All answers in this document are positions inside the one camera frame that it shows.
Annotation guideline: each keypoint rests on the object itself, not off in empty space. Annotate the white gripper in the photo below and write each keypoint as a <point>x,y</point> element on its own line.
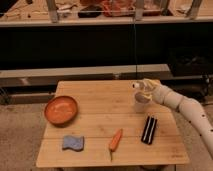
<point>158,91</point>

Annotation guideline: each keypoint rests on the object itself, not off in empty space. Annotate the red object on shelf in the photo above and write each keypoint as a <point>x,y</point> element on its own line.
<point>117,8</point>

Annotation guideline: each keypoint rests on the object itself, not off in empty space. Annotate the orange carrot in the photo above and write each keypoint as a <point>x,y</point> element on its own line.
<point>114,142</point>

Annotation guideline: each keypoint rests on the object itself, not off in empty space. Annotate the orange bowl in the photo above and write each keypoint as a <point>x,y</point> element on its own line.
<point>60,110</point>

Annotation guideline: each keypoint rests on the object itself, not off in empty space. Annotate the blue sponge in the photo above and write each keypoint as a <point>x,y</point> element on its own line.
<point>73,143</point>

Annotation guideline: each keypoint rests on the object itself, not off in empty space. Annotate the black striped block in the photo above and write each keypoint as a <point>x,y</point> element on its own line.
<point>149,130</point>

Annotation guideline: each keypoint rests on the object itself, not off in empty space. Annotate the white cup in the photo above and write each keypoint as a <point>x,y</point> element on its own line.
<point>139,104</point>

